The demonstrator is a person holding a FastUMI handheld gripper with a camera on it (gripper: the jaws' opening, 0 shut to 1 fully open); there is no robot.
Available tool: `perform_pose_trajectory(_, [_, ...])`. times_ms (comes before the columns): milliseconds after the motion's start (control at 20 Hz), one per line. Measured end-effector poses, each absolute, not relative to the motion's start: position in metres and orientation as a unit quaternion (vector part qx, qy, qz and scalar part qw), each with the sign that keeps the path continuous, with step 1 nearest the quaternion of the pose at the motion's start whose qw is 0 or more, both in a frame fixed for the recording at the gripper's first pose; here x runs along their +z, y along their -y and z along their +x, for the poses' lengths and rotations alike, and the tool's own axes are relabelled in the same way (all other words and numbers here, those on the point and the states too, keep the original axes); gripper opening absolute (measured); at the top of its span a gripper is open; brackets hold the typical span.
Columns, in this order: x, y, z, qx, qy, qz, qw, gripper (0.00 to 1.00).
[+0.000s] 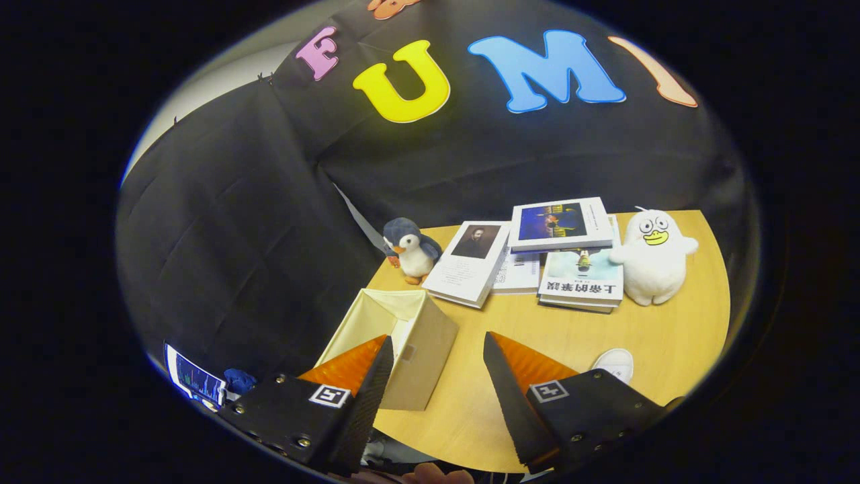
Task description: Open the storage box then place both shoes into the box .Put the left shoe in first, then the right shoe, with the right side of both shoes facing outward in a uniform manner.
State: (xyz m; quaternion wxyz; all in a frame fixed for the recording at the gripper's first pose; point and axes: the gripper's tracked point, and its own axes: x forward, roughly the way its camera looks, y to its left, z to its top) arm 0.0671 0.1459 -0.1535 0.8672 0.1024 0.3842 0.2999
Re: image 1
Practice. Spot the lit computer screen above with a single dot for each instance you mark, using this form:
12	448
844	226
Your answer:
195	380

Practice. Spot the beige fabric storage box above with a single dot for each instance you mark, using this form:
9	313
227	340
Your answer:
430	349

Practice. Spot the book with blue night cover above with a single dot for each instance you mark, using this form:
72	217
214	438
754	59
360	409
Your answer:
561	223

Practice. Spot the white striped canvas shoe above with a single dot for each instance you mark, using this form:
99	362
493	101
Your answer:
615	364

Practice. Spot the white printed booklet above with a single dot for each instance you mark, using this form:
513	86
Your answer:
517	272

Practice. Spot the black backdrop cloth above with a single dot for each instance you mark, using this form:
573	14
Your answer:
235	235

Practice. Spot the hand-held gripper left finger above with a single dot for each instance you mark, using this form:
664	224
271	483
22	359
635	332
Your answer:
373	410

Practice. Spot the book with pale blue cover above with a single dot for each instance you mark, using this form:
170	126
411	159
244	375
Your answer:
581	282

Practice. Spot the blue crumpled cloth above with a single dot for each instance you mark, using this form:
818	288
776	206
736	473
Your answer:
238	381

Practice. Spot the white book with portrait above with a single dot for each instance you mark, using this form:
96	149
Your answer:
470	265

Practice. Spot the white duck plush toy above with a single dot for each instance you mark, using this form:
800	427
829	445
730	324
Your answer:
653	255

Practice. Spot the blue-grey penguin plush toy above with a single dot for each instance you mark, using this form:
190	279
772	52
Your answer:
413	252

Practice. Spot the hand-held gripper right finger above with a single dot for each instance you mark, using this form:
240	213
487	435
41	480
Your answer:
510	403

